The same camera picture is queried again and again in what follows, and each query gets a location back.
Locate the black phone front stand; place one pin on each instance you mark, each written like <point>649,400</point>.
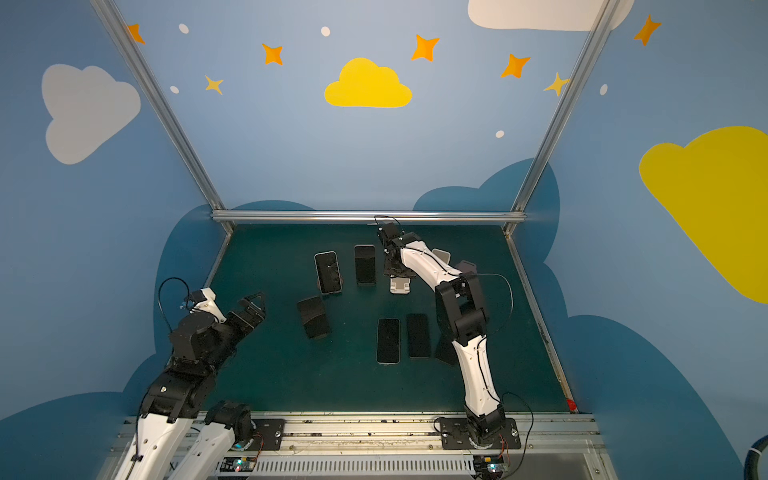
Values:
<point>445,352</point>

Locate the aluminium frame post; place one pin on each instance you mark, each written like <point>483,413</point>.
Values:
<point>115,25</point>
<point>585,63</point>

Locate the aluminium back frame bar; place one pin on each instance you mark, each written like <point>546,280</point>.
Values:
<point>339,217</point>

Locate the aluminium front rail assembly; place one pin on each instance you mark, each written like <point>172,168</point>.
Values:
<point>396,445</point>

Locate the black phone stand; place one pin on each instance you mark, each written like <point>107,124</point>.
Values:
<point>445,352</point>
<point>418,335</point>
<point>313,317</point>

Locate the white phone stand middle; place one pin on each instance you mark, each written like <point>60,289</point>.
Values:
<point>400,285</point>

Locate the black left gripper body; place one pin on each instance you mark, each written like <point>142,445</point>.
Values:
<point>241,315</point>

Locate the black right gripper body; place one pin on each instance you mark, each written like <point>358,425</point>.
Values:
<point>392,264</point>

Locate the pink-edged phone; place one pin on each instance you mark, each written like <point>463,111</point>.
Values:
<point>365,264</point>

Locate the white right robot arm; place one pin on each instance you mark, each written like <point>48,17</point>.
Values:
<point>462,315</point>

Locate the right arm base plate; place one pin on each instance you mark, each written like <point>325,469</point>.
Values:
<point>458,434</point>

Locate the aluminium right frame post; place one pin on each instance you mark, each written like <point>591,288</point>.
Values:
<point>585,63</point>

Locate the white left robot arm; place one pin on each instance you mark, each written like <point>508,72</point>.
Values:
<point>202,343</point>

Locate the white folding phone stand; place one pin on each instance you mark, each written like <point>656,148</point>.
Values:
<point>443,255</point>

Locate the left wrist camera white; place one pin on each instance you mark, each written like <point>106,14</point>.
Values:
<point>201,307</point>

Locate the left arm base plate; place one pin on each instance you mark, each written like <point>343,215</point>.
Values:
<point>266,434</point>

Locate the aluminium left frame post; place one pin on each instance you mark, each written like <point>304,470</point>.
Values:
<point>115,25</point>

